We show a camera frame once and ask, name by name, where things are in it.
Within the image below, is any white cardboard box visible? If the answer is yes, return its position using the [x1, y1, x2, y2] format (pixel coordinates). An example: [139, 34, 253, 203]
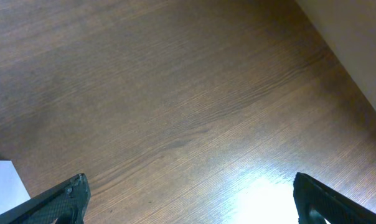
[0, 161, 31, 214]

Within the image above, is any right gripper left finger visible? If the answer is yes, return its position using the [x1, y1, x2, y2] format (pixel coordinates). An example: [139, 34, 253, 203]
[0, 173, 91, 224]

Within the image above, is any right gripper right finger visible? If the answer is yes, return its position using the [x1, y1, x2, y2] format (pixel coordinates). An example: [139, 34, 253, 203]
[293, 172, 376, 224]

